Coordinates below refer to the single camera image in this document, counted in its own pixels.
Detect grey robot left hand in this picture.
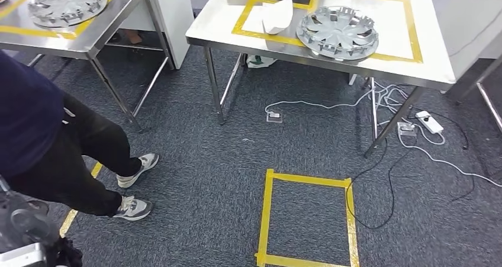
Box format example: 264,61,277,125
0,191,60,254

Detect grey plastic hubcap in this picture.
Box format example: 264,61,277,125
27,0,108,28
296,6,380,62

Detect steel workbench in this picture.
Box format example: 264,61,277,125
185,0,458,158

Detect white curved plastic part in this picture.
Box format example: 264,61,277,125
262,0,295,36

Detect yellow tape strip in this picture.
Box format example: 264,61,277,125
0,0,124,40
59,161,104,239

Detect person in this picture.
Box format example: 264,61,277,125
0,49,160,222

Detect steel table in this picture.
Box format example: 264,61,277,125
0,0,175,134

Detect yellow tape square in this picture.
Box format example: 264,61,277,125
255,168,361,267

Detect white green bag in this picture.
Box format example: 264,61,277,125
246,54,278,69

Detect white power strip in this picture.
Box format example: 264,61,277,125
414,110,445,135

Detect white desk steel legs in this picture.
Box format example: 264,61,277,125
429,0,502,133

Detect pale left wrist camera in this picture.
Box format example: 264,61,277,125
0,243,47,267

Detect black camera bracket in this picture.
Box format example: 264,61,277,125
46,237,84,267

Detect short white cable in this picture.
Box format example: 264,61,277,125
263,88,375,115

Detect black floor cable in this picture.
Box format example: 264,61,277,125
345,137,413,231
407,108,470,150

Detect long white cable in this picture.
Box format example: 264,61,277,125
374,82,502,188

